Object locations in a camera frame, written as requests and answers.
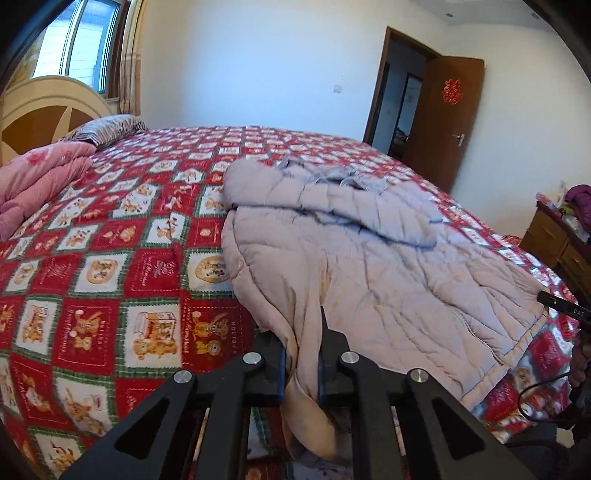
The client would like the beige checked curtain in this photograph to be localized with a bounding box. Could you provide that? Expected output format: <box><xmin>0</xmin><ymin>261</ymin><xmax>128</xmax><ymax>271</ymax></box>
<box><xmin>119</xmin><ymin>0</ymin><xmax>146</xmax><ymax>116</ymax></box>

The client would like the pink folded quilt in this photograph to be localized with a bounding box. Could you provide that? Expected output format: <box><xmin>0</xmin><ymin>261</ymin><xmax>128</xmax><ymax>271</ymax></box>
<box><xmin>1</xmin><ymin>141</ymin><xmax>96</xmax><ymax>242</ymax></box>

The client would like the brown wooden door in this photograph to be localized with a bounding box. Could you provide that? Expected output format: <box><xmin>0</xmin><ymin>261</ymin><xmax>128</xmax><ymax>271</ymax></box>
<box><xmin>363</xmin><ymin>26</ymin><xmax>485</xmax><ymax>193</ymax></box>

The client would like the silver door handle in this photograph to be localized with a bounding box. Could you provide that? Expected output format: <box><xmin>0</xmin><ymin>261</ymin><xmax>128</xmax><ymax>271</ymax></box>
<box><xmin>453</xmin><ymin>134</ymin><xmax>466</xmax><ymax>147</ymax></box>

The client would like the beige quilted down coat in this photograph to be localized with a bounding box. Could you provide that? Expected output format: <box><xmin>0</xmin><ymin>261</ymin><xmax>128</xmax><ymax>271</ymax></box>
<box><xmin>221</xmin><ymin>159</ymin><xmax>548</xmax><ymax>464</ymax></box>

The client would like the black cable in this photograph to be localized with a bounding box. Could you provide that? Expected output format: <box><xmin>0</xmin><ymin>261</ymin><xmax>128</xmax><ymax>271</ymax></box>
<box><xmin>516</xmin><ymin>370</ymin><xmax>583</xmax><ymax>423</ymax></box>

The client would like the purple clothing on cabinet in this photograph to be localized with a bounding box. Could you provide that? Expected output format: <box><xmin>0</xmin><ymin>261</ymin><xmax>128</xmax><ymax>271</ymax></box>
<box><xmin>565</xmin><ymin>184</ymin><xmax>591</xmax><ymax>223</ymax></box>

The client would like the wooden drawer cabinet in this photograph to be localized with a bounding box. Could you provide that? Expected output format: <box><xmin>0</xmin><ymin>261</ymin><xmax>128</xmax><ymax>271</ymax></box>
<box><xmin>519</xmin><ymin>201</ymin><xmax>591</xmax><ymax>307</ymax></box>

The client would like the red double happiness decoration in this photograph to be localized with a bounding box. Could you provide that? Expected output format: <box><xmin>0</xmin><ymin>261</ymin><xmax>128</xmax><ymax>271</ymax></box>
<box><xmin>441</xmin><ymin>78</ymin><xmax>464</xmax><ymax>105</ymax></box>

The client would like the red patchwork cartoon bedspread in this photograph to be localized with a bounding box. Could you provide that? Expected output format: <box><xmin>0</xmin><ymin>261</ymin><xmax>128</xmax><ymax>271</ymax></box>
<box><xmin>1</xmin><ymin>126</ymin><xmax>569</xmax><ymax>479</ymax></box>

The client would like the operator right hand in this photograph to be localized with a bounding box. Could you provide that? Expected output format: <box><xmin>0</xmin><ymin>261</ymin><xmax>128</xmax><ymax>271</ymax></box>
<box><xmin>568</xmin><ymin>331</ymin><xmax>591</xmax><ymax>388</ymax></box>

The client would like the cream wooden headboard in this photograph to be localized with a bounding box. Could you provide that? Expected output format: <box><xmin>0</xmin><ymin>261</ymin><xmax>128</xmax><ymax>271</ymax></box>
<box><xmin>1</xmin><ymin>76</ymin><xmax>116</xmax><ymax>165</ymax></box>

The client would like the striped pillow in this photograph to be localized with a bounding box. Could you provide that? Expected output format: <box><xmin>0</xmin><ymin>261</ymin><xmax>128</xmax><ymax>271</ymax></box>
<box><xmin>60</xmin><ymin>114</ymin><xmax>147</xmax><ymax>150</ymax></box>

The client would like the window with metal frame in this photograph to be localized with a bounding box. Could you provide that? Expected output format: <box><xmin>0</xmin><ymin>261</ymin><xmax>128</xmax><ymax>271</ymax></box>
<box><xmin>32</xmin><ymin>0</ymin><xmax>123</xmax><ymax>95</ymax></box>

